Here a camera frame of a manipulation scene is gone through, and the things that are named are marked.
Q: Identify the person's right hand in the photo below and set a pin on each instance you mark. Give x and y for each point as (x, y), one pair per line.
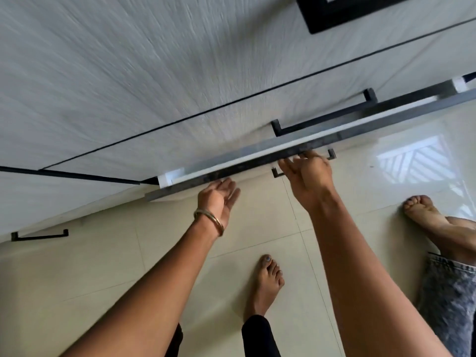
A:
(310, 182)

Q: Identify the person's left hand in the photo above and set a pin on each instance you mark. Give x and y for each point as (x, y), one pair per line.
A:
(214, 200)

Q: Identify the person's right fingers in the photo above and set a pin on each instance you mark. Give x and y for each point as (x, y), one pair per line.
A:
(297, 163)

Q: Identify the person's left fingers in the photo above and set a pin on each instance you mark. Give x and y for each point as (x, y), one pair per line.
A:
(227, 189)

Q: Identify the person's left forearm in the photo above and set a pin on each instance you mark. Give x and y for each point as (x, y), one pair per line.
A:
(148, 308)

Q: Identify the person's right forearm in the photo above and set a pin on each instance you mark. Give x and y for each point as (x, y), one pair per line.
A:
(368, 293)

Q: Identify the gold bangle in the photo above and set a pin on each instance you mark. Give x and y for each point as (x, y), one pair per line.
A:
(212, 218)

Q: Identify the grey woodgrain drawer front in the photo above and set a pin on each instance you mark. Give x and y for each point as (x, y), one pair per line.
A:
(55, 200)
(223, 137)

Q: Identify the grey drawer with white interior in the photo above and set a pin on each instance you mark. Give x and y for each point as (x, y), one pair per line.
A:
(372, 124)

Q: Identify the person's right foot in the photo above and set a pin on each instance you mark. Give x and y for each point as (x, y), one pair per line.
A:
(264, 289)

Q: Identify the person's foot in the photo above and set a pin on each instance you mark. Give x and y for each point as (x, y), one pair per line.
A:
(435, 226)
(264, 289)

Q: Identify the large grey woodgrain cabinet panel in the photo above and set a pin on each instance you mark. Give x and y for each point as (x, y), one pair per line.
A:
(148, 70)

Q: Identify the black leggings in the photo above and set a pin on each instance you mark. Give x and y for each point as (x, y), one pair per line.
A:
(258, 340)

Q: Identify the black appliance frame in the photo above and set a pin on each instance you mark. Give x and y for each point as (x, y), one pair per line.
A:
(316, 14)

